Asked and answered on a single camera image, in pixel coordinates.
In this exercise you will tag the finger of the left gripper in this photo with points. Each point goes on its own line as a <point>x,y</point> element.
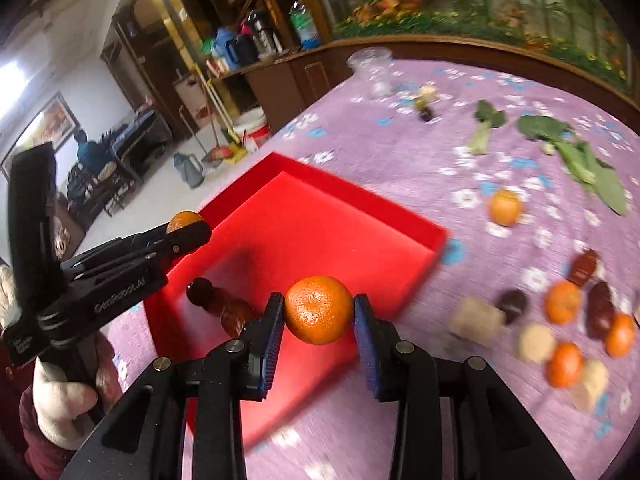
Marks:
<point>188,239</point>

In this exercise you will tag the small beige piece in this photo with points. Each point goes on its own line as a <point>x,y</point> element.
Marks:
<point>427,94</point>

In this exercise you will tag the speckled orange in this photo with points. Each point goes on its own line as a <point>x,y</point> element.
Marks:
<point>562,302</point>

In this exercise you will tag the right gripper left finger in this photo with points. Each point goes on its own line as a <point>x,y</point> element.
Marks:
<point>262,341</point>

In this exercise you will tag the grey floor thermos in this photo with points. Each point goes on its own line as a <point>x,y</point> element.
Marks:
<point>189,168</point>

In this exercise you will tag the gloved left hand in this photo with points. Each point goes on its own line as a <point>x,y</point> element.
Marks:
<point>57,413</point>

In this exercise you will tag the green label water bottle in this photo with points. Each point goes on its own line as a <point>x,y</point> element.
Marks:
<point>304,26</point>

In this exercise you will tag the large dark red date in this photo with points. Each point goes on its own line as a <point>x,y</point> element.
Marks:
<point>600,311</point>

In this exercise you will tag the framed wall picture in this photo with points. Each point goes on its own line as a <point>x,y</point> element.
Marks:
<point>54,123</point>

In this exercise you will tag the black kettle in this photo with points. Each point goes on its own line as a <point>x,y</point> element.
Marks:
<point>242,50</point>

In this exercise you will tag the clear plastic cup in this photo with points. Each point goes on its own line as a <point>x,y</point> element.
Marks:
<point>371,67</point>

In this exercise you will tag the seated person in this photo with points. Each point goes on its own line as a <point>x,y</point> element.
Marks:
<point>94,157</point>

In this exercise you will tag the small orange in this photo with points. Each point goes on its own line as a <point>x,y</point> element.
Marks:
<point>505,208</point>

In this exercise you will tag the edge orange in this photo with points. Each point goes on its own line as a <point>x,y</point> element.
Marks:
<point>181,220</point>

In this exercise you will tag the purple floral tablecloth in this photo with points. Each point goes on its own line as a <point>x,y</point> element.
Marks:
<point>386,148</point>

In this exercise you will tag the white red bucket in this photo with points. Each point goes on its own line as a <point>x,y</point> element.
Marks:
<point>253,129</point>

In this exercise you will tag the round sugarcane piece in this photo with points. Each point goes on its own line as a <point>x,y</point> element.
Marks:
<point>536,343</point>

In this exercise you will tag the small bok choy stalk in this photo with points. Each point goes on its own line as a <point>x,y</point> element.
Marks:
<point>487,118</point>

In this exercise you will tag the wooden cabinet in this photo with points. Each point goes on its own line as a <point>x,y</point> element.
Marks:
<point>286,86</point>

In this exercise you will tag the flower aquarium display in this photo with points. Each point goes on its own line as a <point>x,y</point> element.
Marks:
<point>577,32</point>

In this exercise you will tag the steel thermos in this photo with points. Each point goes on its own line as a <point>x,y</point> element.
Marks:
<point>265,37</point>

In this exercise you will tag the red tray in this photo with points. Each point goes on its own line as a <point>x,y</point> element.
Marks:
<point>279,222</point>

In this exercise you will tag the blue jug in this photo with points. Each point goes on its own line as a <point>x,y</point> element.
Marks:
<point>223,37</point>

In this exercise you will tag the dark plum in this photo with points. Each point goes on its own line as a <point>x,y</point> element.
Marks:
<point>201,293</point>
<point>513,303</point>

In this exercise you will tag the purple grape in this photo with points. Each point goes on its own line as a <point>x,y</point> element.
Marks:
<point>426,114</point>

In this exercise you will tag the broom and dustpan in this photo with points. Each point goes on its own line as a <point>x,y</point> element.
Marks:
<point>228,145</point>

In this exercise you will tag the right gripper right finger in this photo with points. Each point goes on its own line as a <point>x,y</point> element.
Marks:
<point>376,342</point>

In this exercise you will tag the bok choy leaf bunch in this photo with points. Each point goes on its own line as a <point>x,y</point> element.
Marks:
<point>594,174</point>

